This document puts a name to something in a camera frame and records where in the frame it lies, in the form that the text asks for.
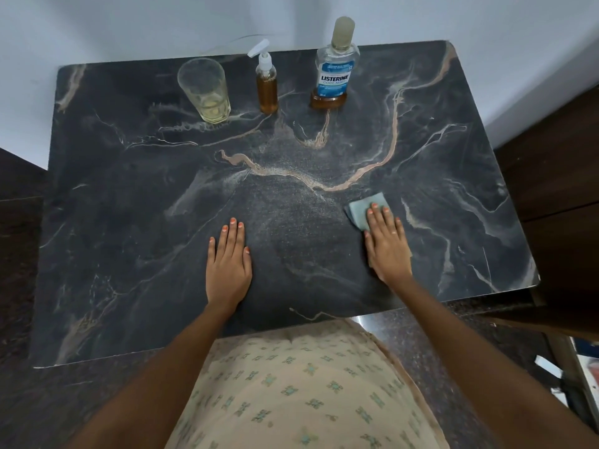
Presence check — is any person's left hand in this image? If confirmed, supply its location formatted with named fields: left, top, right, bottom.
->
left=205, top=219, right=253, bottom=310

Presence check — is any person's right hand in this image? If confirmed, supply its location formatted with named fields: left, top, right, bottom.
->
left=363, top=204, right=414, bottom=287

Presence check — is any grey-blue cleaning cloth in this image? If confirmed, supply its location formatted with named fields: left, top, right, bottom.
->
left=344, top=192, right=414, bottom=271

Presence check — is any person's left forearm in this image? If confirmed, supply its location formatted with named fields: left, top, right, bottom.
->
left=68, top=301, right=240, bottom=449

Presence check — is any person's right forearm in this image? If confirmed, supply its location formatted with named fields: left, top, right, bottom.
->
left=387, top=276, right=599, bottom=449

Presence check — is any beige patterned dress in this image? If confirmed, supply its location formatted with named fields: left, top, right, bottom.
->
left=165, top=319, right=451, bottom=449

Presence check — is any clear drinking glass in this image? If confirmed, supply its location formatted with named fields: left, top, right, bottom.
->
left=177, top=57, right=232, bottom=125

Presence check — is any small amber spray bottle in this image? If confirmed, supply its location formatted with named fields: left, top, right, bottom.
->
left=247, top=38, right=280, bottom=115

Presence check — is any clear mouthwash bottle blue label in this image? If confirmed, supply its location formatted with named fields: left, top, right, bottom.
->
left=310, top=16, right=361, bottom=111

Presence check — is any dark wooden cabinet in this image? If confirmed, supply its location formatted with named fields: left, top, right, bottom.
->
left=482, top=85, right=599, bottom=343

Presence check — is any grey metal frame bar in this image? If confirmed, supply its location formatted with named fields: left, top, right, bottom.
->
left=533, top=287, right=599, bottom=433

